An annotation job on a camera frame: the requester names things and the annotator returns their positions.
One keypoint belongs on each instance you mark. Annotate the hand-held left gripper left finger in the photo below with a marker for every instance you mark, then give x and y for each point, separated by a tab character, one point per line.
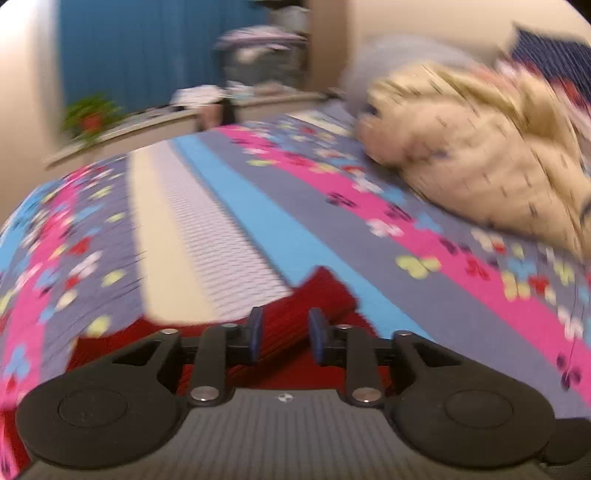
255	334

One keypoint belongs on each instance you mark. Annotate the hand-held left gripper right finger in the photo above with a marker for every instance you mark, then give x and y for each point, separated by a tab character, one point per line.
316	334

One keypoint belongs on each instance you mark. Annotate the red knit sweater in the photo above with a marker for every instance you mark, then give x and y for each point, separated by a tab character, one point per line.
286	318

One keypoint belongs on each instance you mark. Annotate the pile of light clothes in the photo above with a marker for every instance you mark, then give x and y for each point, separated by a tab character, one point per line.
194	95

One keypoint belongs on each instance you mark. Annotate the floral striped blanket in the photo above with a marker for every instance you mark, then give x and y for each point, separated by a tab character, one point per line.
277	207

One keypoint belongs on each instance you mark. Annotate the yellow star-print quilt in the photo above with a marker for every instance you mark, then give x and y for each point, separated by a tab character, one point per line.
485	161

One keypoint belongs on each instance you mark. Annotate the potted green plant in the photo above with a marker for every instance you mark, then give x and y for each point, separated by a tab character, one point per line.
92	115

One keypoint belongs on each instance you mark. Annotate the grey pillow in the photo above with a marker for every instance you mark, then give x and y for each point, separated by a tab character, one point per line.
401	60

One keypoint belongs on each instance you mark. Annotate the blue curtain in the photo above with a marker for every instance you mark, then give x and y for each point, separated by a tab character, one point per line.
138	46

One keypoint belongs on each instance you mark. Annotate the dark blue patterned pillow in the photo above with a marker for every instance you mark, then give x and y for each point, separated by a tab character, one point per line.
549	50

